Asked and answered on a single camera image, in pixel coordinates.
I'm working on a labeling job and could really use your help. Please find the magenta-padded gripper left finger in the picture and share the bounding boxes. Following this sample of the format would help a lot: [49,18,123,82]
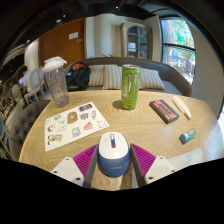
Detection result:
[49,143,100,190]

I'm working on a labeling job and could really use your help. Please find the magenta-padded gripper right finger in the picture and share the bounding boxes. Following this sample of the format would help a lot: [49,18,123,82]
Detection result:
[129,143,177,188]

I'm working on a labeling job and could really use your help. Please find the white and blue computer mouse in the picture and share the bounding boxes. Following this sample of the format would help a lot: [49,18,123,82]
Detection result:
[97,131,131,179]

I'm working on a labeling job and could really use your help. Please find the small green and blue pack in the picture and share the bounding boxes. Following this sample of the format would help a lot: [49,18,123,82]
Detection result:
[178,128,198,145]

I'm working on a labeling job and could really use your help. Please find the white sticker sheet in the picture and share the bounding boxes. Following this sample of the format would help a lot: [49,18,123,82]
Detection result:
[44,101,111,153]

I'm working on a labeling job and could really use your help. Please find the black box with red print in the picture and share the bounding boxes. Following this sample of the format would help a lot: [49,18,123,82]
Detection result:
[148,99,180,125]

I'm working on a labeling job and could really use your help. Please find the grey tufted chair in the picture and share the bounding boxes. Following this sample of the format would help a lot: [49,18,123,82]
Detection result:
[7,99,52,161]

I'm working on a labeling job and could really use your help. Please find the green drink can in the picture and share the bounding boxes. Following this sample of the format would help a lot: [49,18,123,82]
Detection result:
[120,63,142,111]

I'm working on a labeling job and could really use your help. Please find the clear plastic shaker bottle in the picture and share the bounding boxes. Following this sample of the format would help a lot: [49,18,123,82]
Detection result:
[42,56,71,108]

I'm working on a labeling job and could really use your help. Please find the striped cushion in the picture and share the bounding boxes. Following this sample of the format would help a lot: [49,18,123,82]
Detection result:
[139,67,166,91]
[102,64,124,90]
[87,64,106,88]

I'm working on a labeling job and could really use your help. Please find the brown curved sofa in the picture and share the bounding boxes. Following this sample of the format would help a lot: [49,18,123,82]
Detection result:
[64,56,193,98]

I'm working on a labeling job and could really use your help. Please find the black backpack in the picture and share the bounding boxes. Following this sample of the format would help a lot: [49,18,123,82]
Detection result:
[65,61,92,92]

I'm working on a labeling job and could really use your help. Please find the white chair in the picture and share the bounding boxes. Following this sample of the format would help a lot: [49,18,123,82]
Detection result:
[21,68,46,103]

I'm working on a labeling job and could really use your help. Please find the black-framed window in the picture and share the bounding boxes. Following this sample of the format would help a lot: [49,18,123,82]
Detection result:
[159,16,197,86]

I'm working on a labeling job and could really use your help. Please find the brown wooden door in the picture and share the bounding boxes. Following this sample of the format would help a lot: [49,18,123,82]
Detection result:
[39,17,88,68]

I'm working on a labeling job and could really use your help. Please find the arched glass-door cabinet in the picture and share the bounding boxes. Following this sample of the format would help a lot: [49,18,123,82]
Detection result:
[120,21,154,62]

